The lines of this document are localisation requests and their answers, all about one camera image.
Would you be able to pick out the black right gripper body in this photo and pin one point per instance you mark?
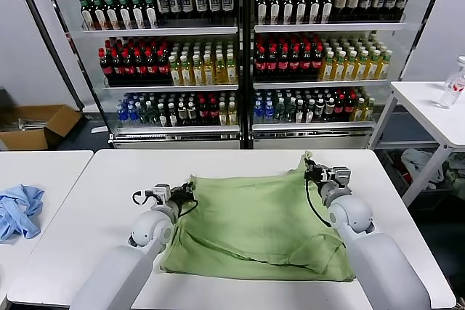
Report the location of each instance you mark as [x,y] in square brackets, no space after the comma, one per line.
[323,177]

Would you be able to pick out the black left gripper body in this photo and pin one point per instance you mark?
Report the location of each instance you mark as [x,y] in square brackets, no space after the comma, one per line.
[180,196]

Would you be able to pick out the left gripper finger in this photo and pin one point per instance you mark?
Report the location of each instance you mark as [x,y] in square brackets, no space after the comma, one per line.
[190,186]
[192,199]

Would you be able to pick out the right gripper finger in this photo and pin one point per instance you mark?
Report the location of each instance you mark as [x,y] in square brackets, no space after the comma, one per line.
[310,176]
[310,168]

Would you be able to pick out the light green shirt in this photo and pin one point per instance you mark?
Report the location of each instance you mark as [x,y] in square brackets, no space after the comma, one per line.
[254,223]

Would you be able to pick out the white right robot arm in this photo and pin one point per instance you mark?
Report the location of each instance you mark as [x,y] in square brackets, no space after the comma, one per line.
[381,263]

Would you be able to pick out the dark tea bottle white label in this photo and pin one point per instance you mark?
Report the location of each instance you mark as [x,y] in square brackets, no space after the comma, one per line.
[162,115]
[309,113]
[172,117]
[299,114]

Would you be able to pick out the dark coffee bottle white cap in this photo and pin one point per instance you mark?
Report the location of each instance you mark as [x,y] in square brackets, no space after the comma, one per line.
[192,114]
[182,114]
[329,107]
[319,108]

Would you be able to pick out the green-tinted water bottle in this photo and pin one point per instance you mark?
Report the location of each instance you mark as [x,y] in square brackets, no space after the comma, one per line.
[290,111]
[151,117]
[142,117]
[279,112]

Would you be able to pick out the small red-cap cola bottle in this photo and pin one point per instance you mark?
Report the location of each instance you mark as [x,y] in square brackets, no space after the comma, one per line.
[349,106]
[213,112]
[203,112]
[339,106]

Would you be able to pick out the blue sports drink bottle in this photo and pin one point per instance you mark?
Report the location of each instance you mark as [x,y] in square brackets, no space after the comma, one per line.
[269,113]
[258,114]
[122,117]
[133,117]

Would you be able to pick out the small yellow juice bottle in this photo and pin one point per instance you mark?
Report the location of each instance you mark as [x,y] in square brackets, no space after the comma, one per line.
[222,115]
[369,109]
[232,114]
[359,110]

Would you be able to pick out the white cloth bundle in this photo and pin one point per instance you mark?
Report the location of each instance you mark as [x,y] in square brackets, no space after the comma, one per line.
[421,165]

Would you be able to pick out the white plastic floor strip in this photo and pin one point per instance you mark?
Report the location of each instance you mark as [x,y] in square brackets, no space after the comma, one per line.
[99,129]

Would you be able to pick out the small white side table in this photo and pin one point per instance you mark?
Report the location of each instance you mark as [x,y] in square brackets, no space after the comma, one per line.
[428,117]

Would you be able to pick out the grey-green cloth pile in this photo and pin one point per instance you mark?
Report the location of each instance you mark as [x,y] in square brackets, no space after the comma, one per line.
[456,168]

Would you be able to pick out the white drink display cabinet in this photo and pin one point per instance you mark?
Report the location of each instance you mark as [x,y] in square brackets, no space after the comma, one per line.
[163,30]
[327,27]

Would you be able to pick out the clear water bottle red label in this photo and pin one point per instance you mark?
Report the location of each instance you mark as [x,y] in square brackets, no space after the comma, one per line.
[452,88]

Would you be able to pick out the brown cardboard box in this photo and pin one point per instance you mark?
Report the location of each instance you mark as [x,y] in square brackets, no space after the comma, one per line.
[32,139]

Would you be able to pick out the dark tea bottle green cap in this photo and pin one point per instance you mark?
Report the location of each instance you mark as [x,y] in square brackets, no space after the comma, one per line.
[99,16]
[112,16]
[137,15]
[87,16]
[150,15]
[301,8]
[288,8]
[327,8]
[314,8]
[275,8]
[262,8]
[124,15]

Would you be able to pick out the light blue crumpled cloth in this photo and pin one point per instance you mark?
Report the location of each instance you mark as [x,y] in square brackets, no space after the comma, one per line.
[20,212]

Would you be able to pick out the silver metal bars bundle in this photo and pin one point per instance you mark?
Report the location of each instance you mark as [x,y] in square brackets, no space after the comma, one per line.
[27,123]

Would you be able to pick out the dark drink bottle blue label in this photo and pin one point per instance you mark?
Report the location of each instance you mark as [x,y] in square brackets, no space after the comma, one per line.
[201,3]
[187,4]
[227,2]
[163,5]
[215,2]
[175,4]

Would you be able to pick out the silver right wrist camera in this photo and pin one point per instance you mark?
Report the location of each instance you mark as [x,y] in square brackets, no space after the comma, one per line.
[341,175]

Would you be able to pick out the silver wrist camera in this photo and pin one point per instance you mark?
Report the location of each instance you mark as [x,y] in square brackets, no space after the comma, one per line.
[341,175]
[161,192]

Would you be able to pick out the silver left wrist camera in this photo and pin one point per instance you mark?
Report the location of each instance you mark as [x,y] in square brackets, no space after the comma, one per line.
[161,192]

